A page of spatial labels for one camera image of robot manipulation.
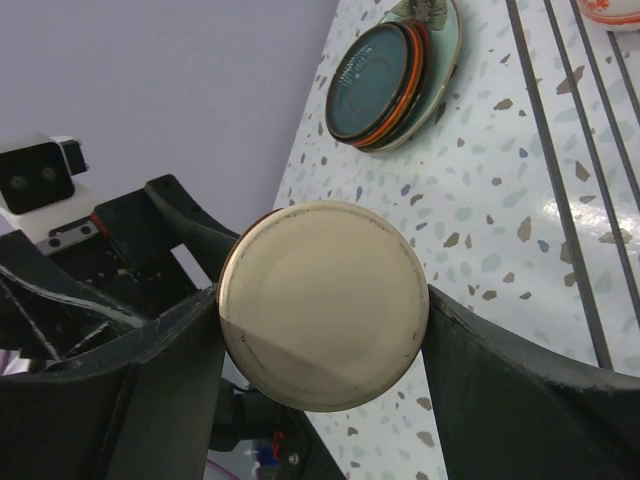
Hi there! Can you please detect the orange plate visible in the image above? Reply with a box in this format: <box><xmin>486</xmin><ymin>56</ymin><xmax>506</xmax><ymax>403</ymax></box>
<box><xmin>357</xmin><ymin>21</ymin><xmax>424</xmax><ymax>148</ymax></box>

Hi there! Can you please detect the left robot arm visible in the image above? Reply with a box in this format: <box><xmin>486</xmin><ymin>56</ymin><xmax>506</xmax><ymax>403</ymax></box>
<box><xmin>1</xmin><ymin>175</ymin><xmax>239</xmax><ymax>376</ymax></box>

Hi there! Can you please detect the yellow patterned plate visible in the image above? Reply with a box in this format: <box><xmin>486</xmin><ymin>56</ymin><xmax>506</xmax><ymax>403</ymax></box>
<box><xmin>353</xmin><ymin>20</ymin><xmax>432</xmax><ymax>152</ymax></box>

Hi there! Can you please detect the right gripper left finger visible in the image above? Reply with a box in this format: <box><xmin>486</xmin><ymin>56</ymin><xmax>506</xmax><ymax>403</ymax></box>
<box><xmin>1</xmin><ymin>287</ymin><xmax>225</xmax><ymax>479</ymax></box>

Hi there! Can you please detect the green floral plate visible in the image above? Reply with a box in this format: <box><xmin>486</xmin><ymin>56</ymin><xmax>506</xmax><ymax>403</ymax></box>
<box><xmin>359</xmin><ymin>1</ymin><xmax>462</xmax><ymax>152</ymax></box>

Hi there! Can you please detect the white orange patterned bowl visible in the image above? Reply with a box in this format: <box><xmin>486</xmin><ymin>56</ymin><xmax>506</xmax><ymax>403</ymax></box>
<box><xmin>576</xmin><ymin>0</ymin><xmax>640</xmax><ymax>32</ymax></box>

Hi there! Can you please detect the black wire dish rack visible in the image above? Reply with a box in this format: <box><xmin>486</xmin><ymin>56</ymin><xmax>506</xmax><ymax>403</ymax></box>
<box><xmin>505</xmin><ymin>1</ymin><xmax>639</xmax><ymax>375</ymax></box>

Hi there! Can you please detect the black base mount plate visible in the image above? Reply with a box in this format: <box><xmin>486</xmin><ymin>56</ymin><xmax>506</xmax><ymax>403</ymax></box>
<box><xmin>209</xmin><ymin>379</ymin><xmax>345</xmax><ymax>480</ymax></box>

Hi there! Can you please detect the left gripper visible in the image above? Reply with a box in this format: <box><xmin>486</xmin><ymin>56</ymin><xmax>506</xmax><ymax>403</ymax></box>
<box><xmin>44</xmin><ymin>174</ymin><xmax>239</xmax><ymax>319</ymax></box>

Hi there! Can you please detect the dark blue plate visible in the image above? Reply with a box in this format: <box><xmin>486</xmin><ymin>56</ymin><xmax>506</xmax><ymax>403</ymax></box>
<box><xmin>325</xmin><ymin>22</ymin><xmax>412</xmax><ymax>141</ymax></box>

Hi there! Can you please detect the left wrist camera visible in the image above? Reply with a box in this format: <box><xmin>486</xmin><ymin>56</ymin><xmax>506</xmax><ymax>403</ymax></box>
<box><xmin>1</xmin><ymin>133</ymin><xmax>97</xmax><ymax>255</ymax></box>

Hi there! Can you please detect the cream brown cup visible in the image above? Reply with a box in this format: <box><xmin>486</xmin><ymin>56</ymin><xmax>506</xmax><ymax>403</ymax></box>
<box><xmin>217</xmin><ymin>200</ymin><xmax>429</xmax><ymax>412</ymax></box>

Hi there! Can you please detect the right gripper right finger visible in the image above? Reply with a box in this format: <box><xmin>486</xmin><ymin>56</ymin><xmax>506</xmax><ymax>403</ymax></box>
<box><xmin>422</xmin><ymin>287</ymin><xmax>639</xmax><ymax>479</ymax></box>

